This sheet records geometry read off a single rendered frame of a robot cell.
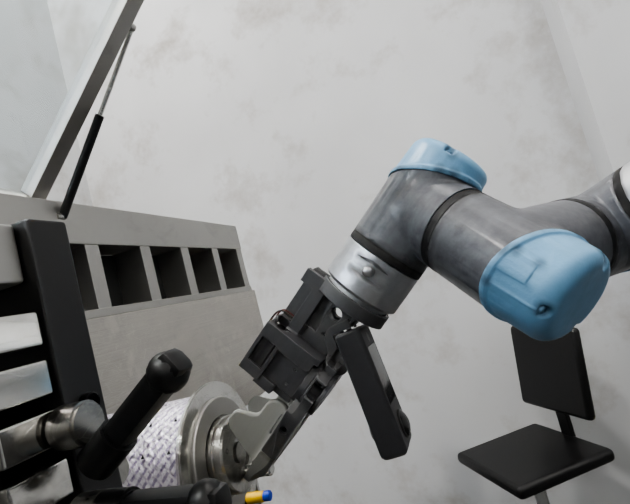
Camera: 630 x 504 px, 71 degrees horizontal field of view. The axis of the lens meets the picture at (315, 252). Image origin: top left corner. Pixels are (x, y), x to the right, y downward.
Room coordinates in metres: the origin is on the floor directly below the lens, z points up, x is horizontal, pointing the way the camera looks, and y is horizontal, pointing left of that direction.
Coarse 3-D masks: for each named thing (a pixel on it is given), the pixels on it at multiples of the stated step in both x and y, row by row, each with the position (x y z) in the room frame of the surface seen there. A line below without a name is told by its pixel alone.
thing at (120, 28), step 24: (120, 0) 0.66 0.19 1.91; (120, 24) 0.67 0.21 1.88; (96, 72) 0.69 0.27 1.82; (96, 96) 0.71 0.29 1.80; (72, 120) 0.70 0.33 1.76; (96, 120) 0.72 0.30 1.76; (72, 144) 0.73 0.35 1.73; (48, 168) 0.72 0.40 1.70; (0, 192) 0.68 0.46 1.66; (48, 192) 0.75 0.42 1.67; (72, 192) 0.75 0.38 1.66
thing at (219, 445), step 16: (224, 416) 0.47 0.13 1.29; (208, 432) 0.45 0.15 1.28; (224, 432) 0.44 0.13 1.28; (208, 448) 0.44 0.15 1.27; (224, 448) 0.44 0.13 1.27; (240, 448) 0.46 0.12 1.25; (208, 464) 0.43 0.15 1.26; (224, 464) 0.43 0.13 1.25; (240, 464) 0.46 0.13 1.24; (224, 480) 0.43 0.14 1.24; (240, 480) 0.45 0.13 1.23
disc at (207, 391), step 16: (208, 384) 0.47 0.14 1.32; (224, 384) 0.50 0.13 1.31; (192, 400) 0.44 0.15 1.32; (208, 400) 0.46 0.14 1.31; (240, 400) 0.52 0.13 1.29; (192, 416) 0.43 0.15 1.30; (192, 432) 0.43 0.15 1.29; (176, 448) 0.41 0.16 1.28; (176, 464) 0.40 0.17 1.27; (192, 480) 0.41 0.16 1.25; (256, 480) 0.52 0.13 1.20
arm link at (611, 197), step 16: (608, 176) 0.37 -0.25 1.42; (624, 176) 0.34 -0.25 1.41; (592, 192) 0.37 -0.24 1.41; (608, 192) 0.35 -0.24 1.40; (624, 192) 0.34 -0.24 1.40; (592, 208) 0.35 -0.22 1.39; (608, 208) 0.35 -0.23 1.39; (624, 208) 0.34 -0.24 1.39; (608, 224) 0.34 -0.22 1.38; (624, 224) 0.34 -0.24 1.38; (624, 240) 0.35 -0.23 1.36; (624, 256) 0.35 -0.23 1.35
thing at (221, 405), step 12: (204, 408) 0.45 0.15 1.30; (216, 408) 0.47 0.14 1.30; (228, 408) 0.49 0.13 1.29; (204, 420) 0.44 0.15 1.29; (204, 432) 0.44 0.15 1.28; (192, 444) 0.42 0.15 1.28; (204, 444) 0.43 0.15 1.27; (192, 456) 0.42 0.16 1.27; (204, 456) 0.43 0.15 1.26; (192, 468) 0.41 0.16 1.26; (204, 468) 0.43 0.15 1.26
